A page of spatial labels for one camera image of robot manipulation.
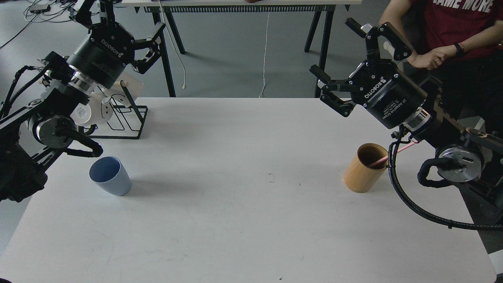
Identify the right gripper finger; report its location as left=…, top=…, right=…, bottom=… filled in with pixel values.
left=309, top=64, right=363, bottom=118
left=345, top=18, right=413, bottom=65

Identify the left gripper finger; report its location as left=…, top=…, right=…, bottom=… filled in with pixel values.
left=69, top=0, right=117, bottom=33
left=132, top=22, right=165, bottom=75

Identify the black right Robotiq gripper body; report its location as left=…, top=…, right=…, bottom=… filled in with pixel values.
left=349, top=60, right=427, bottom=129

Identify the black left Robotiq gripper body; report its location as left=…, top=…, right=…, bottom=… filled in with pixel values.
left=67, top=28, right=134, bottom=88

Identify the pink chopstick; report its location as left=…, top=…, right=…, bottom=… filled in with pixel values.
left=369, top=141, right=419, bottom=168

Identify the blue plastic cup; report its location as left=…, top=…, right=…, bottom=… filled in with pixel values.
left=89, top=156, right=132, bottom=197

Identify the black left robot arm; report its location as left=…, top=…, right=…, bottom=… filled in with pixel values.
left=0, top=0, right=165, bottom=202

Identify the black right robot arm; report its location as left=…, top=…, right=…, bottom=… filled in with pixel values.
left=310, top=18, right=502, bottom=209

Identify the person's hand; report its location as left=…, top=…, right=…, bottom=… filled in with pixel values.
left=408, top=45, right=457, bottom=70

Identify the background trestle table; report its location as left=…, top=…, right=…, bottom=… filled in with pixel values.
left=121, top=0, right=363, bottom=98

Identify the white mug on rack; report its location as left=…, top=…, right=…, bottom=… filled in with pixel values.
left=73, top=73, right=144, bottom=127

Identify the seated person red shirt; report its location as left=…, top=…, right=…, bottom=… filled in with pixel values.
left=379, top=0, right=503, bottom=134

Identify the bamboo cylinder holder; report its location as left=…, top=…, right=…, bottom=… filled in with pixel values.
left=343, top=143, right=388, bottom=193

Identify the floor cables and adapter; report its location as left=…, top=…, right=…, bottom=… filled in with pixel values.
left=0, top=0, right=126, bottom=50

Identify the black wire cup rack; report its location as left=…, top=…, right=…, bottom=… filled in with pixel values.
left=77, top=87, right=149, bottom=140

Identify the white hanging cable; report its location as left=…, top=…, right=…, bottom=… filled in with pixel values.
left=259, top=12, right=271, bottom=99

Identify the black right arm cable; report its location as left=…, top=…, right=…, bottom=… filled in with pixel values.
left=388, top=132, right=503, bottom=231

